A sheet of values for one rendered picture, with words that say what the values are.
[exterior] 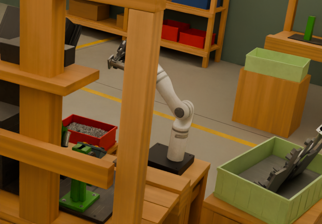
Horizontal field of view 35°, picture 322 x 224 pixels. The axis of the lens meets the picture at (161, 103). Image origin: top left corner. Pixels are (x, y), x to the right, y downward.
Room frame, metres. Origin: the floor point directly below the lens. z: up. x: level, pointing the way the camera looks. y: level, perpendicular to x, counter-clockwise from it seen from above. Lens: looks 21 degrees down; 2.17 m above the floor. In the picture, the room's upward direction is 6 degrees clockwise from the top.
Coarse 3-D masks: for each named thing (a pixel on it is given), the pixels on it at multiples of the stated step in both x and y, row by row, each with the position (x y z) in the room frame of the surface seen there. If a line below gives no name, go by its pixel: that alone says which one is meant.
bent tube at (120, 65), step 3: (111, 57) 2.12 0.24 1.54; (108, 60) 2.10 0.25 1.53; (111, 60) 2.12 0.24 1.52; (108, 63) 2.11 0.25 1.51; (111, 63) 2.11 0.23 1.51; (114, 63) 2.11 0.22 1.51; (117, 63) 2.10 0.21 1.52; (120, 63) 2.10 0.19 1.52; (123, 63) 2.10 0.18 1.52; (108, 66) 2.12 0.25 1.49; (111, 66) 2.13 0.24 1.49; (114, 66) 2.11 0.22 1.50; (117, 66) 2.10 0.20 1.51; (120, 66) 2.09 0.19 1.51; (123, 66) 2.09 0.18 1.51; (123, 69) 2.09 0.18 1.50
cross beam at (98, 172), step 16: (0, 128) 1.83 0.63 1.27; (0, 144) 1.78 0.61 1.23; (16, 144) 1.75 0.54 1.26; (32, 144) 1.73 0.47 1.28; (48, 144) 1.74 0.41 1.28; (32, 160) 1.72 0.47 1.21; (48, 160) 1.70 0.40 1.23; (64, 160) 1.67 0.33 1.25; (80, 160) 1.65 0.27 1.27; (96, 160) 1.65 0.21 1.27; (80, 176) 1.65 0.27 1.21; (96, 176) 1.62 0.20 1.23; (112, 176) 1.64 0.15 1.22
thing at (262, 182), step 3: (276, 165) 2.28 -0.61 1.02; (273, 168) 2.28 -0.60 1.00; (276, 168) 2.27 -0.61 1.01; (279, 168) 2.24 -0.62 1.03; (282, 168) 2.23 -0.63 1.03; (276, 171) 2.27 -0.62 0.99; (261, 180) 2.23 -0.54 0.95; (264, 180) 2.23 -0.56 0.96; (267, 180) 2.20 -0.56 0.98; (261, 183) 2.22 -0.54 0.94; (264, 183) 2.19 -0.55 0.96; (267, 183) 2.19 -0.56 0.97; (264, 186) 2.19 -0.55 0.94
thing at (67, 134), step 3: (63, 132) 2.25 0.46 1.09; (66, 132) 2.24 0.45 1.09; (69, 132) 2.25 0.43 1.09; (63, 135) 2.24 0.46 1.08; (66, 135) 2.23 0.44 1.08; (69, 135) 2.24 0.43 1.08; (63, 138) 2.22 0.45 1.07; (66, 138) 2.22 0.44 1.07; (63, 141) 2.21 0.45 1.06; (66, 141) 2.21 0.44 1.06; (63, 144) 2.20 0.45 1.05; (66, 144) 2.20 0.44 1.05
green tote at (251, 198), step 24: (264, 144) 2.67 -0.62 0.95; (288, 144) 2.72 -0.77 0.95; (240, 168) 2.48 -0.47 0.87; (312, 168) 2.61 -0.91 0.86; (216, 192) 2.30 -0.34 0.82; (240, 192) 2.21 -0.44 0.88; (264, 192) 2.13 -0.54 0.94; (312, 192) 2.28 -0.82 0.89; (264, 216) 2.12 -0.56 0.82; (288, 216) 2.08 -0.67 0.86
